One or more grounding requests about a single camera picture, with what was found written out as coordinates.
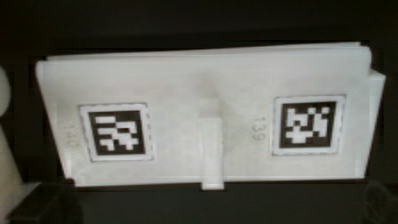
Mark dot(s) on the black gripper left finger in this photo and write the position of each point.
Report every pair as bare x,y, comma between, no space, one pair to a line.
45,204

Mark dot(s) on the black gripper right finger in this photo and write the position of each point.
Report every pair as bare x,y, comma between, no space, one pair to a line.
381,203

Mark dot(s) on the white door panel with tags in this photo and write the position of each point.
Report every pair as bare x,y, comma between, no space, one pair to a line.
214,116

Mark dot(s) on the white cabinet body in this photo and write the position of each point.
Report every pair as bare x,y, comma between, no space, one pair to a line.
15,189

